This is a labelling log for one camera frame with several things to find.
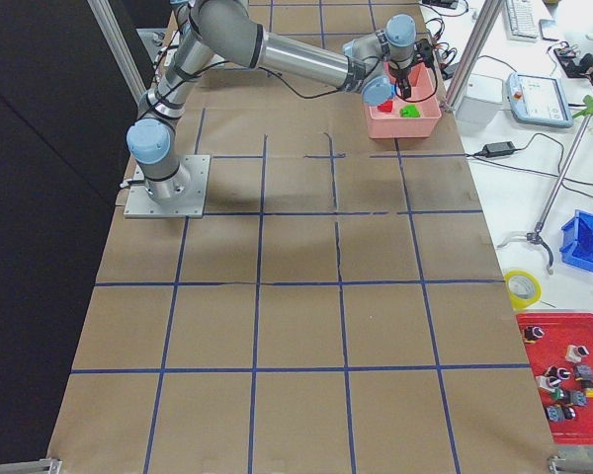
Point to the black power adapter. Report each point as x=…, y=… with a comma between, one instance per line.
x=498, y=149

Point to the red parts tray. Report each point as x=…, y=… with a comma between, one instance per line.
x=559, y=346

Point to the aluminium frame post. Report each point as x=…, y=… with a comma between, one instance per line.
x=475, y=43

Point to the blue storage bin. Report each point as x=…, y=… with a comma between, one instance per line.
x=577, y=244

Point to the grabber reach tool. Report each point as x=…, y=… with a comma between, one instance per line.
x=534, y=236

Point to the yellow tape roll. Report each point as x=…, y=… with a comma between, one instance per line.
x=524, y=290

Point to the green toy block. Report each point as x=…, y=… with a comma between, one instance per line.
x=410, y=112

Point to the red toy block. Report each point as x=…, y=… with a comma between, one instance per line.
x=386, y=107

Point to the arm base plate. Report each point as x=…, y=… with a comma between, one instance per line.
x=184, y=195

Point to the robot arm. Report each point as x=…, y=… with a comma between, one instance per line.
x=375, y=66

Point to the pink plastic box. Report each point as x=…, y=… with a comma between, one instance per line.
x=399, y=119

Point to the white cube device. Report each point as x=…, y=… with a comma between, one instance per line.
x=482, y=100

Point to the white keyboard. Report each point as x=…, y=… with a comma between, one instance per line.
x=519, y=20

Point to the teach pendant tablet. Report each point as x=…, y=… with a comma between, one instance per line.
x=538, y=100

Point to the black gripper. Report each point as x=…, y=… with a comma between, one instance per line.
x=404, y=75

